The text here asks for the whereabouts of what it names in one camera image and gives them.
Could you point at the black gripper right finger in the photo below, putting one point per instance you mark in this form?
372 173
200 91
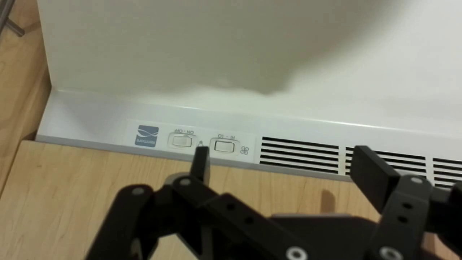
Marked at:
399 217

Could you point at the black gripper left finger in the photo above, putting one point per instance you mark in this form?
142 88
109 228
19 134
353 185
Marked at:
145 221

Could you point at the rocker switch with fan icon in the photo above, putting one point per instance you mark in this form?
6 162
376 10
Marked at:
224 145

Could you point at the white range hood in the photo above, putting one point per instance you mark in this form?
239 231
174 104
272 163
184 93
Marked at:
193 48

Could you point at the light wood cabinet door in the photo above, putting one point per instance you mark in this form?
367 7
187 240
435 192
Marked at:
24 87
73 192

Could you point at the rocker switch with bulb icon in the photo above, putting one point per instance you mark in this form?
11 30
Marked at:
181 140

